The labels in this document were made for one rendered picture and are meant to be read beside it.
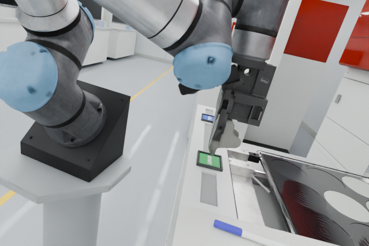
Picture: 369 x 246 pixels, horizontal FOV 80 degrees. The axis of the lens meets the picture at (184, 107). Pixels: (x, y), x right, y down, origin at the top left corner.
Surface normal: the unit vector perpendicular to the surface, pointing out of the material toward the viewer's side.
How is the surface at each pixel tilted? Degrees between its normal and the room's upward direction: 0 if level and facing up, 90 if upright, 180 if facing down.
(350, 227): 0
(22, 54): 53
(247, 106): 90
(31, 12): 134
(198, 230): 0
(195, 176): 0
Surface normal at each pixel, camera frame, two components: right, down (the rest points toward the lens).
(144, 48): -0.11, 0.30
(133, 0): 0.21, 0.70
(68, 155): -0.06, -0.46
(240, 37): -0.77, 0.04
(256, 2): 0.00, 0.60
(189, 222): 0.21, -0.92
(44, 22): 0.20, 0.31
